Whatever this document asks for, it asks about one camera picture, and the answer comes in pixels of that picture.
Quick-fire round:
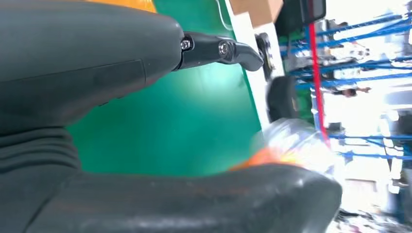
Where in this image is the green table board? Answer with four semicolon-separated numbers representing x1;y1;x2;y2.
66;0;263;178

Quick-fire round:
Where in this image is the white table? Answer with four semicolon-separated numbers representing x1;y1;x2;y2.
225;0;286;129

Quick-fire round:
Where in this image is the brown cardboard box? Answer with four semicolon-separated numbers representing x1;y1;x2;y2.
229;0;285;29

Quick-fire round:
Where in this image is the black remote controller with screen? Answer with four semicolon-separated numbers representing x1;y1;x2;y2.
255;32;274;81

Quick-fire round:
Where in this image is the black zipped carrying case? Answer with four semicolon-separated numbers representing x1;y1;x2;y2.
266;76;302;123

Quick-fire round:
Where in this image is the red barrier tape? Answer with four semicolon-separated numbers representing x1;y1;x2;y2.
307;0;332;149

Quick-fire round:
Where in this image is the person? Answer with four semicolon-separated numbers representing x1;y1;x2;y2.
334;85;371;99

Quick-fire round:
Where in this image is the blue metal shelving rack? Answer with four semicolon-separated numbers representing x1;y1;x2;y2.
280;13;412;162

